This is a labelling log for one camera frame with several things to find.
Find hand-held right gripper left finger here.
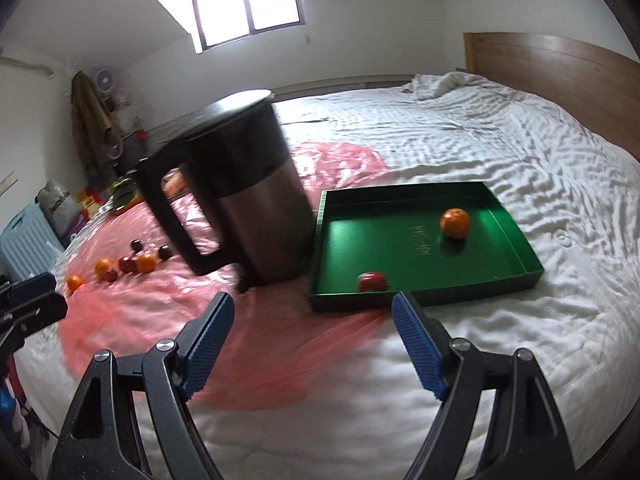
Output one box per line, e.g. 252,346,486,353
47,291,236,480

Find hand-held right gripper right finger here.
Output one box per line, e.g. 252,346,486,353
391,290,576,480

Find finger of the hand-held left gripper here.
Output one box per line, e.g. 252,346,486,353
0,272,57,307
0,294,68,361

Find green tray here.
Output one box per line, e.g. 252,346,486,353
307,181,545,314

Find light blue suitcase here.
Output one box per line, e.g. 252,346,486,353
0,204,66,283

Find pink plastic sheet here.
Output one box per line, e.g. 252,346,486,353
57,141,396,413

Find grey bag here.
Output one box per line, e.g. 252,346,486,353
36,180,83,238

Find red snack boxes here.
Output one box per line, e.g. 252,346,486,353
75,187,108,216

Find blue cloth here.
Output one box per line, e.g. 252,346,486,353
0,377,22,453

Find orange plate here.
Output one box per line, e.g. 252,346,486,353
107,196,146,216

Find leafy green vegetable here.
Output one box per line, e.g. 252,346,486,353
111,177,141,205

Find dark storage box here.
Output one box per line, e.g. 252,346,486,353
120,132,151,176

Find black steel electric kettle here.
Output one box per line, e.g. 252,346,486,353
136,89,317,292

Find brown coat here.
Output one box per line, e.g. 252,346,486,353
70,71,121,166

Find wooden headboard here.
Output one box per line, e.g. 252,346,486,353
462,32,640,163

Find window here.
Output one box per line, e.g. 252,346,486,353
186,0,306,55

